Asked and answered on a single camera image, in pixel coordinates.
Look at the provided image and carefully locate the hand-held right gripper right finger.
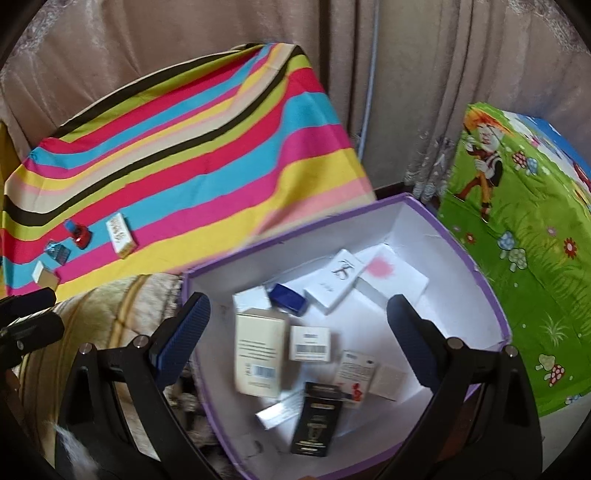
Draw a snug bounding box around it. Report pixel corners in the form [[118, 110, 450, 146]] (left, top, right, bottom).
[[373, 294, 542, 480]]

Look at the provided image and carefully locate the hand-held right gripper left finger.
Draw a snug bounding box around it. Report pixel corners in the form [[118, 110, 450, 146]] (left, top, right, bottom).
[[55, 292, 212, 480]]

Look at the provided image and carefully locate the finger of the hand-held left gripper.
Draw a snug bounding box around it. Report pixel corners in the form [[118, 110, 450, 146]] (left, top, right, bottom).
[[0, 314, 65, 370], [0, 287, 57, 320]]

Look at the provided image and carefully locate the small cream square box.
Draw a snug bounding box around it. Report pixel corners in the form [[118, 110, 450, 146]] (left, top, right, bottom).
[[368, 364, 406, 401]]

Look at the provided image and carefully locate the large white box pink print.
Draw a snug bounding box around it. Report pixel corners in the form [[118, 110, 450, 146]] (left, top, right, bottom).
[[355, 244, 430, 306]]

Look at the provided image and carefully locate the tall cream box with barcode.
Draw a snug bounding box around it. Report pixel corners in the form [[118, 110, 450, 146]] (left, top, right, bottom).
[[235, 311, 288, 398]]

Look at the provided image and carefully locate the plain white box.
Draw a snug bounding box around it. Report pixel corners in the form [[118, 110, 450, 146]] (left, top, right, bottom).
[[232, 285, 273, 315]]

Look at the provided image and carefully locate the white box with monogram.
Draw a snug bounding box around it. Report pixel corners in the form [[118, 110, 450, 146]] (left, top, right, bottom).
[[304, 248, 366, 315]]

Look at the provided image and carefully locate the small white box with barcode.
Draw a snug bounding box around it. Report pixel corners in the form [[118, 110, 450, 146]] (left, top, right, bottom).
[[289, 326, 332, 363]]

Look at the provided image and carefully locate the dark blue small box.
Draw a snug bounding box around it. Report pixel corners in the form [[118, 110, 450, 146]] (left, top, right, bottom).
[[268, 283, 308, 317]]

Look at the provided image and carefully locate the purple and white cardboard box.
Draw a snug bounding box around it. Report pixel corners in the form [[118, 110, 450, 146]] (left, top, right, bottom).
[[182, 193, 513, 480]]

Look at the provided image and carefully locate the silvery white box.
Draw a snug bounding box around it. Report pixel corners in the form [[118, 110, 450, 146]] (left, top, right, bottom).
[[255, 392, 306, 431]]

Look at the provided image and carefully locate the black box gold print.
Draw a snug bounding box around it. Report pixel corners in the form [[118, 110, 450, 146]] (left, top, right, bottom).
[[289, 381, 345, 459]]

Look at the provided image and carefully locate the small beige box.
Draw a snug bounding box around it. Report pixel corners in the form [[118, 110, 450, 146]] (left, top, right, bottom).
[[31, 260, 61, 291]]

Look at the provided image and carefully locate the blue foil packet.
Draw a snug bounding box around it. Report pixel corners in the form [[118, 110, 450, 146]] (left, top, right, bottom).
[[44, 239, 71, 265]]

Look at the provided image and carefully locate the small red bottle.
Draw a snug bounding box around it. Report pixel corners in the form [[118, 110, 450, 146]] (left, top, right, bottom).
[[64, 220, 92, 250]]

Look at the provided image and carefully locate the white and gold small box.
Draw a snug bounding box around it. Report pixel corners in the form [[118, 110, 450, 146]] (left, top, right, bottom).
[[106, 213, 138, 258]]

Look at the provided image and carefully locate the white fuzzy cloth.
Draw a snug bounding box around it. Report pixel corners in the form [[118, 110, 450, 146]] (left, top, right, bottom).
[[53, 422, 105, 480]]

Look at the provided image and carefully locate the green cartoon printed blanket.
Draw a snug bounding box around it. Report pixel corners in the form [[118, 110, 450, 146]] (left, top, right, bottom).
[[436, 104, 591, 416]]

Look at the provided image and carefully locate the colourful striped cloth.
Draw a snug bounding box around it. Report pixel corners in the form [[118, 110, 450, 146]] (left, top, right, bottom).
[[0, 42, 377, 301]]

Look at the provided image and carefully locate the light blue pipe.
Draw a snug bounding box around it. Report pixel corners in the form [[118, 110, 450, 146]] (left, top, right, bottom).
[[362, 0, 383, 155]]

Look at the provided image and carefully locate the beige curtain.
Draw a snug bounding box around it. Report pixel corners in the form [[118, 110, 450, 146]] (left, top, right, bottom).
[[0, 0, 591, 204]]

